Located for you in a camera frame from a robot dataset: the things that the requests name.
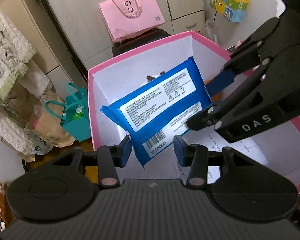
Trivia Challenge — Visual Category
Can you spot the pink cardboard box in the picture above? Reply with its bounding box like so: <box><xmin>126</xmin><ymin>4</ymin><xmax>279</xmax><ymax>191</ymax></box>
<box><xmin>87</xmin><ymin>31</ymin><xmax>300</xmax><ymax>195</ymax></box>

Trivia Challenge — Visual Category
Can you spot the orange plush toy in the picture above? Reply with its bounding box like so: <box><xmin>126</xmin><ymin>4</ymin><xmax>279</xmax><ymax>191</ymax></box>
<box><xmin>205</xmin><ymin>79</ymin><xmax>222</xmax><ymax>100</ymax></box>

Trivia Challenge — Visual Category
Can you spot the white green printed bag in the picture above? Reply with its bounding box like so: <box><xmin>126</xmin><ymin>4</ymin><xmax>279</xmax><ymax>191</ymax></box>
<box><xmin>22</xmin><ymin>127</ymin><xmax>54</xmax><ymax>155</ymax></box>

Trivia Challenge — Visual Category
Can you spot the pink tote bag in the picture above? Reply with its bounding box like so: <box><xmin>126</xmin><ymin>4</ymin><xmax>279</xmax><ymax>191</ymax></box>
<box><xmin>99</xmin><ymin>0</ymin><xmax>165</xmax><ymax>43</ymax></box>

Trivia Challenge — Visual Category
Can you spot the printed paper sheet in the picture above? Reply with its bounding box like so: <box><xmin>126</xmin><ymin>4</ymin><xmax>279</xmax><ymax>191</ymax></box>
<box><xmin>175</xmin><ymin>130</ymin><xmax>269</xmax><ymax>184</ymax></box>

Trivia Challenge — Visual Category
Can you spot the colourful gift bag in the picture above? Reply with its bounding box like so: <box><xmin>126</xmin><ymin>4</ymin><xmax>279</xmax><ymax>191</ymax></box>
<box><xmin>209</xmin><ymin>0</ymin><xmax>250</xmax><ymax>23</ymax></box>

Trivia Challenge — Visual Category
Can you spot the black suitcase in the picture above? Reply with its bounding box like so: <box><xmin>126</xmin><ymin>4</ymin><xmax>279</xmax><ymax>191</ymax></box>
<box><xmin>112</xmin><ymin>29</ymin><xmax>171</xmax><ymax>57</ymax></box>

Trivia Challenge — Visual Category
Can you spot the beige tall cabinet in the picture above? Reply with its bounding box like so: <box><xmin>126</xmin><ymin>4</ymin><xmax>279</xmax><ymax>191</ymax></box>
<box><xmin>0</xmin><ymin>0</ymin><xmax>88</xmax><ymax>85</ymax></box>

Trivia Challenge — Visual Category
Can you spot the wooden cabinet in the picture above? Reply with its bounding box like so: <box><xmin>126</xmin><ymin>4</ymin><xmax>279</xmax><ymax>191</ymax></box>
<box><xmin>0</xmin><ymin>179</ymin><xmax>14</xmax><ymax>233</ymax></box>

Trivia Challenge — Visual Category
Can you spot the blue wipes packet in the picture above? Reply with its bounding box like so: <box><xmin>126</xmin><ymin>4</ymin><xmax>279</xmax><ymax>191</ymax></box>
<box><xmin>100</xmin><ymin>56</ymin><xmax>213</xmax><ymax>170</ymax></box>

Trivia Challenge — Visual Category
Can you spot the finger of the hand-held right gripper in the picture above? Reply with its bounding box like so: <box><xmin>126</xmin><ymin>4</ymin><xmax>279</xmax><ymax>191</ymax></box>
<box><xmin>206</xmin><ymin>17</ymin><xmax>287</xmax><ymax>93</ymax></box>
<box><xmin>186</xmin><ymin>62</ymin><xmax>272</xmax><ymax>131</ymax></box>

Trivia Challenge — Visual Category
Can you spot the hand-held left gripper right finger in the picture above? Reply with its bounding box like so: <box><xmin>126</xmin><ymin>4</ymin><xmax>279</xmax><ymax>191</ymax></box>
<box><xmin>174</xmin><ymin>135</ymin><xmax>260</xmax><ymax>188</ymax></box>

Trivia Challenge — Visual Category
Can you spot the beige wardrobe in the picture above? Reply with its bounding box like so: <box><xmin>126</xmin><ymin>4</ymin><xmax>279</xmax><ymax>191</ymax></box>
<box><xmin>37</xmin><ymin>0</ymin><xmax>205</xmax><ymax>63</ymax></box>

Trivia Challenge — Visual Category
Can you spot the teal gift bag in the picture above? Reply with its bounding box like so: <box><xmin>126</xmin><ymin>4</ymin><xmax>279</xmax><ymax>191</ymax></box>
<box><xmin>60</xmin><ymin>82</ymin><xmax>92</xmax><ymax>142</ymax></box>

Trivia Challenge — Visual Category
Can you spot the brown paper bag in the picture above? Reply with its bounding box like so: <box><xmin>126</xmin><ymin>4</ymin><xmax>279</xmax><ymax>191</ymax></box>
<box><xmin>5</xmin><ymin>85</ymin><xmax>40</xmax><ymax>120</ymax></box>
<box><xmin>29</xmin><ymin>90</ymin><xmax>77</xmax><ymax>148</ymax></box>

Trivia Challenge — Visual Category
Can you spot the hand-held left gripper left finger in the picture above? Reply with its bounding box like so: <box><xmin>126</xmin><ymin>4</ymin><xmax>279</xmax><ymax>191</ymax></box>
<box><xmin>37</xmin><ymin>135</ymin><xmax>133</xmax><ymax>188</ymax></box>

